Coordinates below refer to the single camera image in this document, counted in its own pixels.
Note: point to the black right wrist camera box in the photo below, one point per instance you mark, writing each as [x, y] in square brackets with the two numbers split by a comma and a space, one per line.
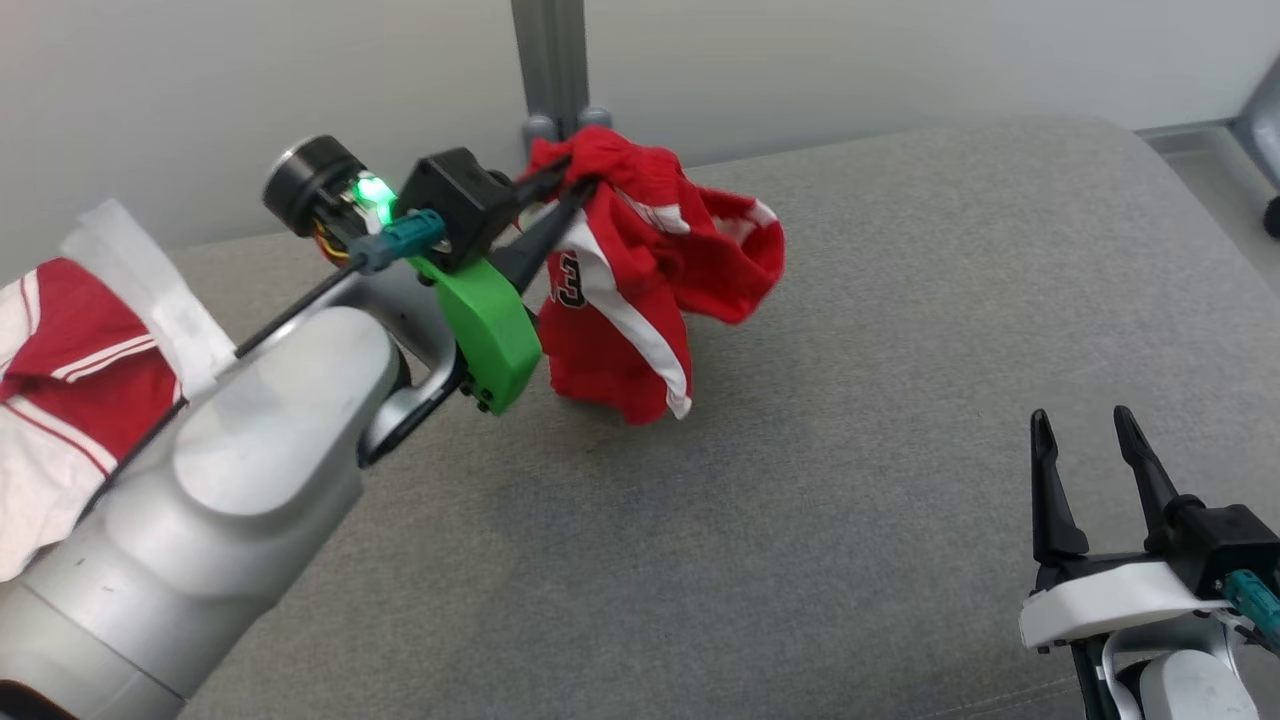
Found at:
[1230, 545]

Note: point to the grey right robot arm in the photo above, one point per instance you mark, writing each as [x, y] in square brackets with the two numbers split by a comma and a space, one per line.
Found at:
[1190, 690]

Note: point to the grey metal wheeled frame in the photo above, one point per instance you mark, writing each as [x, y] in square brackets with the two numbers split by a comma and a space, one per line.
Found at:
[1262, 120]

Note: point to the red and white jersey shirt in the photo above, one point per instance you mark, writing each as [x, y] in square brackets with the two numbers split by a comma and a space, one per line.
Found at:
[70, 370]

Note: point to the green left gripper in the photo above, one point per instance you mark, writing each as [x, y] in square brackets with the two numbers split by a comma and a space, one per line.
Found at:
[490, 330]

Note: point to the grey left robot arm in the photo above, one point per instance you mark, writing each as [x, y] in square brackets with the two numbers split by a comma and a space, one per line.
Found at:
[270, 420]

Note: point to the grey partition post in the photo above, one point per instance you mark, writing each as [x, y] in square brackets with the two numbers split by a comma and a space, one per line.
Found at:
[550, 60]

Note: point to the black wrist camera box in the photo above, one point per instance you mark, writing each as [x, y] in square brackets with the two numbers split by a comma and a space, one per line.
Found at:
[455, 200]
[1230, 545]

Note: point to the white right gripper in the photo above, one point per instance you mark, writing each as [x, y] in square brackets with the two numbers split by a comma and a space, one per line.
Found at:
[1100, 600]

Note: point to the red basketball shorts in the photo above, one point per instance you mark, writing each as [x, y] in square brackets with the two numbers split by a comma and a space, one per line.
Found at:
[620, 340]

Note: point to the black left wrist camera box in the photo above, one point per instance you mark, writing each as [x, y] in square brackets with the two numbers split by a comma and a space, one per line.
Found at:
[455, 200]

